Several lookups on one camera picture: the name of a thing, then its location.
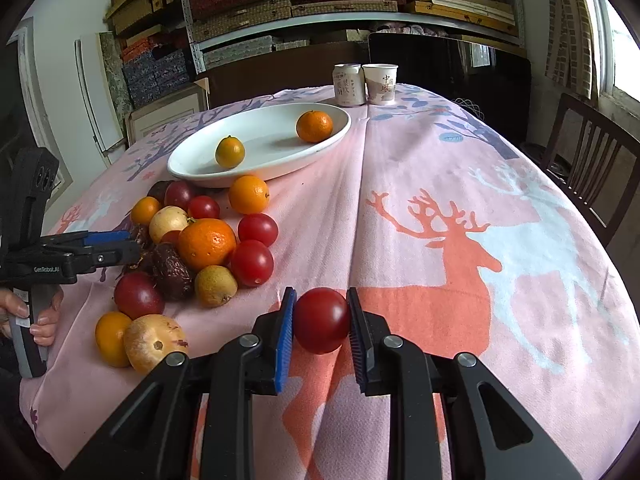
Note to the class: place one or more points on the orange beside plate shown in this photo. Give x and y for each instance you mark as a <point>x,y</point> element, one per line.
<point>249,195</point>

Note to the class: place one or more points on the white drink can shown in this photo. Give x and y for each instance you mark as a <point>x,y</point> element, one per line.
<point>349,87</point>

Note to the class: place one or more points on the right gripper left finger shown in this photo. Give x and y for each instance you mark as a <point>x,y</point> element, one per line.
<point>275,330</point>

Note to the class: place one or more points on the dark brown fruit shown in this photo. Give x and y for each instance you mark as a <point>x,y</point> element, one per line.
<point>173,278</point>

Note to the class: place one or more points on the large orange mandarin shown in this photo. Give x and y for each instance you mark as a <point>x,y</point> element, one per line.
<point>206,242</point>

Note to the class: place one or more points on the white metal shelf unit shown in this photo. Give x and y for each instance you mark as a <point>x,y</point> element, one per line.
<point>223,30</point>

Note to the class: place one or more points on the pink deer print tablecloth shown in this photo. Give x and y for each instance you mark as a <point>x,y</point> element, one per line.
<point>444,228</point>

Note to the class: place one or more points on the pale yellow round fruit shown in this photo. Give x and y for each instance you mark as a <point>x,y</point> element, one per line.
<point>169,218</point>

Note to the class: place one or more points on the dark purple mangosteen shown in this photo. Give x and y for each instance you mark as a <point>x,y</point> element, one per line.
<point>158,190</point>

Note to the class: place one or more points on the small orange on plate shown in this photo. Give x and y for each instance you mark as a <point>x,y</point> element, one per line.
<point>314,126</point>

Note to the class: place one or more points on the small orange citrus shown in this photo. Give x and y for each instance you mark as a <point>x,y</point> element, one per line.
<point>109,337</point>

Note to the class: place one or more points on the white paper cup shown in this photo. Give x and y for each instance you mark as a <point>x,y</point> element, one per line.
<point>381,83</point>

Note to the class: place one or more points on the small yellow-orange citrus on plate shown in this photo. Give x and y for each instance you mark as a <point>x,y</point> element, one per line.
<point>230,152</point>

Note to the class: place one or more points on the white oval plate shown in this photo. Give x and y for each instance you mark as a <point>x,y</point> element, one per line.
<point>272,146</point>

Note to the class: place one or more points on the small tan fruit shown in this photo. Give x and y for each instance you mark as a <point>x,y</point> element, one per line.
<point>215,286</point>

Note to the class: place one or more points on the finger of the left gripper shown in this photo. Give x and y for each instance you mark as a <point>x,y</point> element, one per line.
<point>67,261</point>
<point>86,238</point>

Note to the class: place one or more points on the red cherry tomato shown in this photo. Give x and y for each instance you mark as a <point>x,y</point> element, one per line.
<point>170,237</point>

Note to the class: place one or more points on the small red tomato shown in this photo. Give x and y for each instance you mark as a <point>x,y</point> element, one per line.
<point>203,207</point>
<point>258,227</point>
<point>252,263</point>

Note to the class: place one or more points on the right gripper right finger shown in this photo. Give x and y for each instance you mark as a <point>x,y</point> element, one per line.
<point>366,335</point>

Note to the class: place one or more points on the dark red plum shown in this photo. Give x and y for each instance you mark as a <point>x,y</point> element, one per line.
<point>179,194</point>

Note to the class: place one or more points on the dark wooden chair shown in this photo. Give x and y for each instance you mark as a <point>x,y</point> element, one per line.
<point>599,142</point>

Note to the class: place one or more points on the framed picture leaning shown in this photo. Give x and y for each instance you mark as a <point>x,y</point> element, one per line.
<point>189,100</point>

